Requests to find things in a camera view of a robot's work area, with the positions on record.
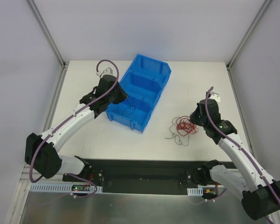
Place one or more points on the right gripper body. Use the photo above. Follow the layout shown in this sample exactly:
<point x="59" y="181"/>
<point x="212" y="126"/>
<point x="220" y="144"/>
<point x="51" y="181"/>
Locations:
<point x="196" y="115"/>

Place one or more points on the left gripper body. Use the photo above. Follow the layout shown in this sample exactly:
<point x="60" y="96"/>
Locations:
<point x="119" y="94"/>

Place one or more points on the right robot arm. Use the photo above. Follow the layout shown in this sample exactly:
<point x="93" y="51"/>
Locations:
<point x="257" y="190"/>

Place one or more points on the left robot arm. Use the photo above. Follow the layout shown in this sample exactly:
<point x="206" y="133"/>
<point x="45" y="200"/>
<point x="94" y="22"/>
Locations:
<point x="41" y="152"/>

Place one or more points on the blue plastic compartment bin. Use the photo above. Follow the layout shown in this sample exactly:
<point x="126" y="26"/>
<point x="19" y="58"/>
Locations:
<point x="144" y="82"/>

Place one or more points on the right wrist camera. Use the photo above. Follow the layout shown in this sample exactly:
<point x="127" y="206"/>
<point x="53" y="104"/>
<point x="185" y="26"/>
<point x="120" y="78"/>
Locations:
<point x="211" y="94"/>

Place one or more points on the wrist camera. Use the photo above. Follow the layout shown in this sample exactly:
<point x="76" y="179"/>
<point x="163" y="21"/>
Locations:
<point x="107" y="71"/>
<point x="211" y="94"/>

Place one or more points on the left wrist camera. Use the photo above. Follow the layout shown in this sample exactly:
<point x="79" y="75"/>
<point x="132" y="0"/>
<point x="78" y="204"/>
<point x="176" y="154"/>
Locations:
<point x="107" y="71"/>

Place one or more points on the right white cable duct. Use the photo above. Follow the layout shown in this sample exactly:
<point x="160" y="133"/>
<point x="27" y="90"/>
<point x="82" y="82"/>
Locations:
<point x="195" y="191"/>

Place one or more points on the white cable duct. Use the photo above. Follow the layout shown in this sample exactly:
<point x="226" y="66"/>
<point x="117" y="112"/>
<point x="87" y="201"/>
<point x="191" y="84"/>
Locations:
<point x="64" y="188"/>
<point x="195" y="191"/>

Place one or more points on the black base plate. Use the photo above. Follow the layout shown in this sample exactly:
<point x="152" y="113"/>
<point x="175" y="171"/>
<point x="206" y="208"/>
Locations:
<point x="147" y="177"/>

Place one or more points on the left white cable duct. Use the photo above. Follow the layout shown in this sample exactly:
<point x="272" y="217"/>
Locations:
<point x="64" y="188"/>

